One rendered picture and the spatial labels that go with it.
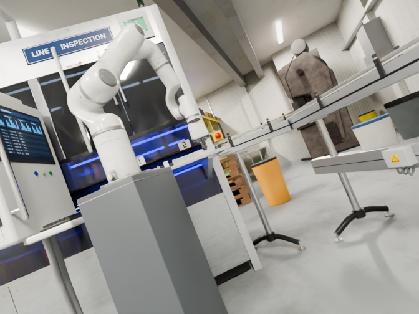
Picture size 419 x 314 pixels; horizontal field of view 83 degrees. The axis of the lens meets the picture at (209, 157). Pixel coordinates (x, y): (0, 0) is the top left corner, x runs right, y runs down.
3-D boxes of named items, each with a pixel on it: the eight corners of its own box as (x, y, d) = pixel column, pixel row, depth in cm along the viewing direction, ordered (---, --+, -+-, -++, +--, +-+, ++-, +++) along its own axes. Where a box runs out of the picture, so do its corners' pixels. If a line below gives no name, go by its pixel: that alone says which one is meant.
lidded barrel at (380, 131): (396, 152, 351) (380, 115, 354) (415, 153, 303) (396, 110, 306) (361, 164, 363) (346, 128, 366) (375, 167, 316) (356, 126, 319)
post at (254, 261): (252, 268, 174) (149, 12, 184) (259, 265, 175) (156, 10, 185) (255, 271, 167) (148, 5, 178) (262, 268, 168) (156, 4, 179)
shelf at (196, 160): (123, 192, 168) (122, 190, 168) (213, 157, 180) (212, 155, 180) (103, 196, 121) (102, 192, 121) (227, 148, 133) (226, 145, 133)
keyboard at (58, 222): (86, 215, 142) (84, 212, 142) (108, 207, 142) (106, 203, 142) (39, 233, 102) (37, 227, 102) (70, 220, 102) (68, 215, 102)
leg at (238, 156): (265, 242, 193) (230, 154, 196) (275, 237, 194) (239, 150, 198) (270, 244, 184) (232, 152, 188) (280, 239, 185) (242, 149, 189)
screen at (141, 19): (126, 44, 172) (116, 18, 173) (155, 36, 176) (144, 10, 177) (126, 43, 171) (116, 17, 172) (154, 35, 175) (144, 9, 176)
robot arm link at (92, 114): (103, 129, 80) (79, 66, 82) (78, 149, 90) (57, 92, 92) (131, 128, 91) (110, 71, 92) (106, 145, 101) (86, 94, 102)
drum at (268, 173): (293, 201, 310) (274, 157, 313) (265, 209, 324) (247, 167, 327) (293, 194, 345) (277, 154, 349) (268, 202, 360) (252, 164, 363)
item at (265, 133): (216, 159, 182) (208, 140, 182) (212, 161, 197) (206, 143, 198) (292, 129, 194) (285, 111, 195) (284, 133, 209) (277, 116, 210)
